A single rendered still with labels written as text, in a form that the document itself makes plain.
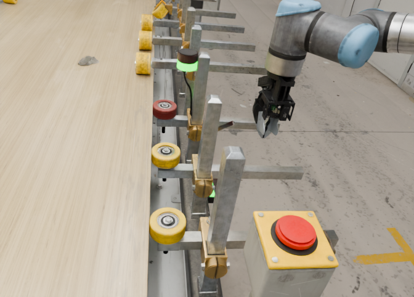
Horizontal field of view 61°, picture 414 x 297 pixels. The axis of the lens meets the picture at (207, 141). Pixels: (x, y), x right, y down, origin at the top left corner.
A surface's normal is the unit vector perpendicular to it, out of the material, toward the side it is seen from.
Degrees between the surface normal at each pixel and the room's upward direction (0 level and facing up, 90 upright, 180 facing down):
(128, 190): 0
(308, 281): 90
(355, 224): 0
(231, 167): 90
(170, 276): 0
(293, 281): 90
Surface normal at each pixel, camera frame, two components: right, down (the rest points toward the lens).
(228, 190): 0.11, 0.58
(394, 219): 0.11, -0.81
